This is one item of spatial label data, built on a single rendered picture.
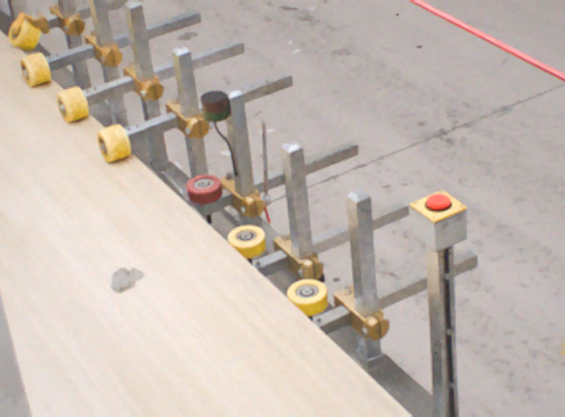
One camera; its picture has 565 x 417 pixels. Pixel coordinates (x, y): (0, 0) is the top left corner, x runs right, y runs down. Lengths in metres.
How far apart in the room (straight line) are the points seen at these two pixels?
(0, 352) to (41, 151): 2.37
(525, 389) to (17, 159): 1.54
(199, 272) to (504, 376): 1.33
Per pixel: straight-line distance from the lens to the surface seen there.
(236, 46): 3.46
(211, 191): 2.94
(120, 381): 2.45
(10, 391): 0.88
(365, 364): 2.70
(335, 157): 3.12
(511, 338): 3.89
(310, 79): 5.34
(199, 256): 2.73
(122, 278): 2.68
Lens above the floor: 2.45
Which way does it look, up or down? 33 degrees down
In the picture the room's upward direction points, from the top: 6 degrees counter-clockwise
